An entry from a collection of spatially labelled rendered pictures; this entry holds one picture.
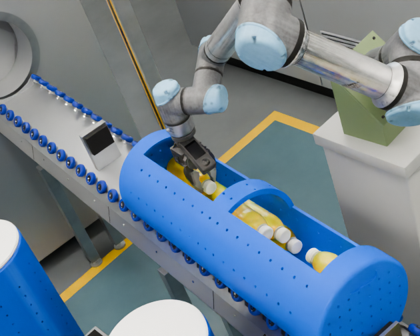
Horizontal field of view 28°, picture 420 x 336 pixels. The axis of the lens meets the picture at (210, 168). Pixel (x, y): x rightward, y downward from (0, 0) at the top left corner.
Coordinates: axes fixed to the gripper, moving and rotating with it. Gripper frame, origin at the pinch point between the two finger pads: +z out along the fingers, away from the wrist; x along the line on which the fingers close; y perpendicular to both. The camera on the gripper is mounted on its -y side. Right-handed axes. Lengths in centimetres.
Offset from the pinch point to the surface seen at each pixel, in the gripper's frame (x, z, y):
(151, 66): -28, 1, 74
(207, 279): 16.5, 16.2, -13.3
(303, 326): 19, -5, -64
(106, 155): 6, 12, 60
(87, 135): 8, 1, 60
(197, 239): 17.9, -6.9, -22.3
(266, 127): -102, 109, 137
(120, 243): -2, 107, 130
